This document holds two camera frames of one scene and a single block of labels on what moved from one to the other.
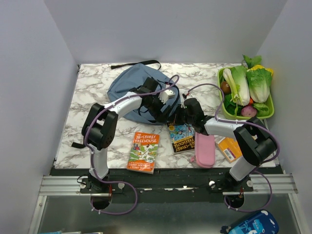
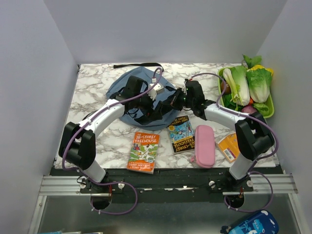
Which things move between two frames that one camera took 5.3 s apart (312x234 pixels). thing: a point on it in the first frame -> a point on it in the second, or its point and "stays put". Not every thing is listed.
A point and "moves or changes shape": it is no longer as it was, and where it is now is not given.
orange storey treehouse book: (144, 152) stays put
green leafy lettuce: (251, 62) stays put
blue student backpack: (136, 76) moves or changes shape
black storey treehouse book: (183, 136) stays put
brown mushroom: (225, 87) stays put
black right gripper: (176, 120) -> (172, 102)
